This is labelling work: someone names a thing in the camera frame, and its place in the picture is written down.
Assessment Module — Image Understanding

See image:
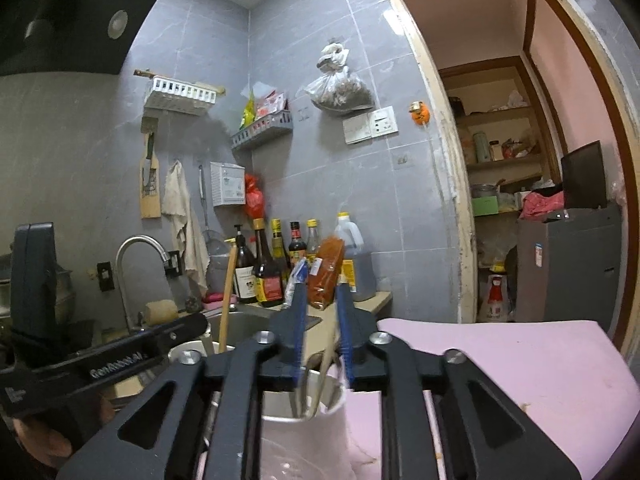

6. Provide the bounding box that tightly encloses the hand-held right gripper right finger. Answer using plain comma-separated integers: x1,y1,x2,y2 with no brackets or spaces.
335,281,584,480

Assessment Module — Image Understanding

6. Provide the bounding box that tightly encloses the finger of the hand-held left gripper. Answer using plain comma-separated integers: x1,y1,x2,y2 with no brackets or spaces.
150,312,211,367

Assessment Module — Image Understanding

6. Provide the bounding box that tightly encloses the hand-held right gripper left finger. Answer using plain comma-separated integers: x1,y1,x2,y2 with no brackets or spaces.
55,280,308,480

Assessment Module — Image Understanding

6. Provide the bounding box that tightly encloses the wooden chopstick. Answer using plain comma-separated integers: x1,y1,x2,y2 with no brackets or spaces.
299,327,343,418
218,241,239,356

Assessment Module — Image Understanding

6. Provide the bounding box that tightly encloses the white plastic utensil basket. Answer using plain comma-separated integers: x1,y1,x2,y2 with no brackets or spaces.
167,337,351,480

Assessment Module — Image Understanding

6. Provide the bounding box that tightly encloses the person's left hand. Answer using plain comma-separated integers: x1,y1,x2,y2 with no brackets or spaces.
12,390,117,468

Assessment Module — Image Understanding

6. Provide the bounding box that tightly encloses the beige scrubbing sponge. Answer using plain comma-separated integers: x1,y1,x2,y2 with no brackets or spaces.
140,300,178,328

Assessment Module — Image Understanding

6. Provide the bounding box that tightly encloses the blue white bag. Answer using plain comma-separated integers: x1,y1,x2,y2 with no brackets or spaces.
284,259,308,306

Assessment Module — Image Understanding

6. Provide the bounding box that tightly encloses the soy sauce bottle red label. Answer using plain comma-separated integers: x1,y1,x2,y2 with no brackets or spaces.
252,218,286,308

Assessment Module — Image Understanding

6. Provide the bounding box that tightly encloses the orange packet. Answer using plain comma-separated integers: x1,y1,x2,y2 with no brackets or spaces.
306,237,346,310

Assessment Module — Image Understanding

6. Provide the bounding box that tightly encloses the large oil jug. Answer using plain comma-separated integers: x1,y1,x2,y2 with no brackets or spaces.
332,211,377,302

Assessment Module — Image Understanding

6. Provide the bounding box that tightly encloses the dark bottle black cap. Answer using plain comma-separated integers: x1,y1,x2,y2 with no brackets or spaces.
287,221,308,267

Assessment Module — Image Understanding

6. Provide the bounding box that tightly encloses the clear bottle yellow cap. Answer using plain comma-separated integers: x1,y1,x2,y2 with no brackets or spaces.
306,219,321,261

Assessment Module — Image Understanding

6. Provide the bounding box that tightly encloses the steel faucet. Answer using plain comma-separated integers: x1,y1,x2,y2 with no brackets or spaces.
116,235,171,331

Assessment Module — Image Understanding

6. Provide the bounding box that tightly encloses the hanging metal strainer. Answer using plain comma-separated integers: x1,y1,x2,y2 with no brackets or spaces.
199,164,226,262

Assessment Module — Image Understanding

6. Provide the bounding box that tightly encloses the hanging dish towel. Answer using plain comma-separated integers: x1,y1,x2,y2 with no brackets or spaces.
161,160,210,297

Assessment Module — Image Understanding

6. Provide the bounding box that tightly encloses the red plastic bag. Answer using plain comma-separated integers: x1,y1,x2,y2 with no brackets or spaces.
244,174,266,218

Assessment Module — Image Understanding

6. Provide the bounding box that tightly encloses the hanging wooden board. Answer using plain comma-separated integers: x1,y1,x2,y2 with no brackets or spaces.
140,152,162,219

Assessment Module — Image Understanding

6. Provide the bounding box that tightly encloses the white bottle red label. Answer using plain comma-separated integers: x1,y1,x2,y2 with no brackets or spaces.
480,274,513,322

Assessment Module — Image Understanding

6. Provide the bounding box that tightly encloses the hanging kitchen knife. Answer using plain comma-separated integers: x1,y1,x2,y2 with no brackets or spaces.
142,132,157,196

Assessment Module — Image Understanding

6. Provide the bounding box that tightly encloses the pink tablecloth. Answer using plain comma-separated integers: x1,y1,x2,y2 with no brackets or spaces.
345,317,640,480

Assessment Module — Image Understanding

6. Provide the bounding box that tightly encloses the yellow green packet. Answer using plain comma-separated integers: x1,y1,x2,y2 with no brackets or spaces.
240,91,258,130

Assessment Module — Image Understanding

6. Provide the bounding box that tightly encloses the red packet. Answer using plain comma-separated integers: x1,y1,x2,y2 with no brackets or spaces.
256,90,290,121

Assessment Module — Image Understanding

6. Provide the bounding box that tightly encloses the clear bag of dried goods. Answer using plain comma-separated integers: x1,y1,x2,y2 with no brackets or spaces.
305,42,376,113

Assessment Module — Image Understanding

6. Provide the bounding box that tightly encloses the wooden shelf unit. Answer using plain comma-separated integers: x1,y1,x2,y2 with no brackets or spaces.
440,57,566,221

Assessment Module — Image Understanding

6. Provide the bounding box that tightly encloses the grey washing machine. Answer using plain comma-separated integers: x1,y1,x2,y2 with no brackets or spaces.
515,205,623,323

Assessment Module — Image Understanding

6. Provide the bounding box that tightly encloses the red cloth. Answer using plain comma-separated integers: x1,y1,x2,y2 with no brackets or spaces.
520,190,566,219

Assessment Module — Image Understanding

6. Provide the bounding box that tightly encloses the black range hood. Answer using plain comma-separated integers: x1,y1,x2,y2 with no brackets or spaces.
0,0,180,77

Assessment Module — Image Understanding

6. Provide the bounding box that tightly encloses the black monitor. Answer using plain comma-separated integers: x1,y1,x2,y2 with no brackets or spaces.
560,140,608,209

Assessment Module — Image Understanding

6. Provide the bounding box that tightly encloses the white wall box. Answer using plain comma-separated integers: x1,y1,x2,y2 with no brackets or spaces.
210,161,247,207

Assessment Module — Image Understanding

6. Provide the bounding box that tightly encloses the wooden door frame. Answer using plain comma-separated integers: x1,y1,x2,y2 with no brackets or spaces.
378,0,640,361

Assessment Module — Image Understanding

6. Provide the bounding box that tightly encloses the grey wall rack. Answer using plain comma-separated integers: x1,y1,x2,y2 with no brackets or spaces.
231,111,293,151

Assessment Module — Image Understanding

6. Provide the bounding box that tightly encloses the white wall switch socket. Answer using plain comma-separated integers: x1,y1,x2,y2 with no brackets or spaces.
342,106,400,146

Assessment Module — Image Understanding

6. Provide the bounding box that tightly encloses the white wall basket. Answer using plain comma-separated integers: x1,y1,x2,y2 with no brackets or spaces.
144,75,221,117

